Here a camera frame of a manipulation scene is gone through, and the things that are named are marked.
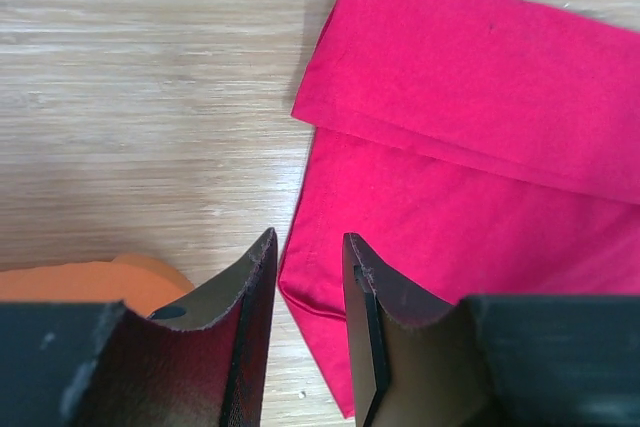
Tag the red t shirt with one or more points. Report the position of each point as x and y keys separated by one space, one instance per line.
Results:
x=477 y=145

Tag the orange plastic basket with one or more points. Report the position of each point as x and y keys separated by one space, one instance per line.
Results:
x=143 y=283

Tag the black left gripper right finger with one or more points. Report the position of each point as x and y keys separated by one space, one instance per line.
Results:
x=487 y=360

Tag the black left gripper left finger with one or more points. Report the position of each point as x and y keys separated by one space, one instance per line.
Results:
x=197 y=361

